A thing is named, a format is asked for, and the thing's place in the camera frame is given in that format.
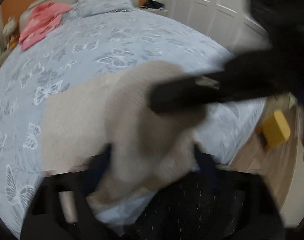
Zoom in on blue floral pillow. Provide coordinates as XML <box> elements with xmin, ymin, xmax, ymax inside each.
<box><xmin>74</xmin><ymin>0</ymin><xmax>134</xmax><ymax>18</ymax></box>

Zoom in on yellow box on nightstand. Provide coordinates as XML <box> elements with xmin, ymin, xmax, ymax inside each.
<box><xmin>7</xmin><ymin>35</ymin><xmax>19</xmax><ymax>50</ymax></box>

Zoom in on beige sweater with black hearts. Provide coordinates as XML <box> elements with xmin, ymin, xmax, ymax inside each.
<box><xmin>41</xmin><ymin>61</ymin><xmax>206</xmax><ymax>212</ymax></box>

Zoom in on black bag on nightstand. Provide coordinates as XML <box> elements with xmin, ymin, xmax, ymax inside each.
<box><xmin>140</xmin><ymin>0</ymin><xmax>164</xmax><ymax>10</ymax></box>

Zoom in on pink hoodie on bed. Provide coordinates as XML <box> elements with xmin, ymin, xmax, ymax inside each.
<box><xmin>19</xmin><ymin>2</ymin><xmax>73</xmax><ymax>51</ymax></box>

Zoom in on right white nightstand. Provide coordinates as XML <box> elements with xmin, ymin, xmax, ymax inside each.
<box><xmin>138</xmin><ymin>5</ymin><xmax>168</xmax><ymax>17</ymax></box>

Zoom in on blue butterfly bed cover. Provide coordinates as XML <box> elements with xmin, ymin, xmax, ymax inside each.
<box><xmin>0</xmin><ymin>10</ymin><xmax>268</xmax><ymax>238</ymax></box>

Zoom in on white wardrobe doors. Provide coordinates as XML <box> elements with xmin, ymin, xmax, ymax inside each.
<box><xmin>157</xmin><ymin>0</ymin><xmax>269</xmax><ymax>53</ymax></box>

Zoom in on yellow box on floor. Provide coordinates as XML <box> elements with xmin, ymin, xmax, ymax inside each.
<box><xmin>256</xmin><ymin>109</ymin><xmax>291</xmax><ymax>151</ymax></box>

